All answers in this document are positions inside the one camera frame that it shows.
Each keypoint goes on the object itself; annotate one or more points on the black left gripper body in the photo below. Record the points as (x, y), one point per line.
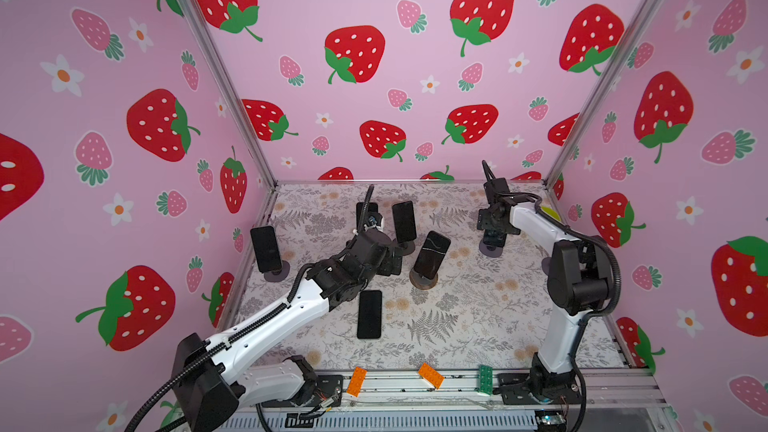
(386, 267)

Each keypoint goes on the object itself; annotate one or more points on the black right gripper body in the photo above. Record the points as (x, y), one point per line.
(487, 217)

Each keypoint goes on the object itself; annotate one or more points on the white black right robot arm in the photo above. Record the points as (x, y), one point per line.
(583, 282)

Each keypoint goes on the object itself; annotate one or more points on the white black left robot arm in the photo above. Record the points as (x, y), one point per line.
(215, 377)

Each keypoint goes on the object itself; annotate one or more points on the grey stand right rear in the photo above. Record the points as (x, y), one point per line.
(490, 251)

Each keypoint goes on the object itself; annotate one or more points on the grey stand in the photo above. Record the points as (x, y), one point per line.
(280, 275)
(545, 265)
(490, 251)
(406, 248)

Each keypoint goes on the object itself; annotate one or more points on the grey stand rear middle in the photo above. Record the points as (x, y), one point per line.
(406, 248)

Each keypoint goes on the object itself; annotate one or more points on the grey stand far right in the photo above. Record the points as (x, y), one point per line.
(545, 265)

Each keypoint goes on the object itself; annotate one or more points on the grey stand far left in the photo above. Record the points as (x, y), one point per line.
(280, 275)

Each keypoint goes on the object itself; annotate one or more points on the lime green plastic bowl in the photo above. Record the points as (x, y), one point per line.
(550, 214)

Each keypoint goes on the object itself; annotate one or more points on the orange brick left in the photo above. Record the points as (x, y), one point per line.
(356, 382)

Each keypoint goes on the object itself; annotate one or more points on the orange brick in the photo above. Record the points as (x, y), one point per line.
(431, 375)
(356, 382)

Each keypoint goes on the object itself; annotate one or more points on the orange brick middle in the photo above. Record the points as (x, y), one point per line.
(431, 375)

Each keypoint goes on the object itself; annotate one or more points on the green brick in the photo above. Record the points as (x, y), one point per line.
(485, 380)

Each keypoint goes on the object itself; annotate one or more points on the aluminium corner post right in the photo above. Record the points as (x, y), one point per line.
(634, 31)

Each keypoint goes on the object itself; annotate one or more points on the aluminium corner post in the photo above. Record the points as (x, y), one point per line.
(230, 17)
(634, 31)

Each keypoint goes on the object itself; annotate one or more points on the aluminium front rail base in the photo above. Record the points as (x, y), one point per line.
(398, 400)

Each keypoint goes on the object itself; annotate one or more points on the aluminium corner post left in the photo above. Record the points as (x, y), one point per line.
(230, 17)

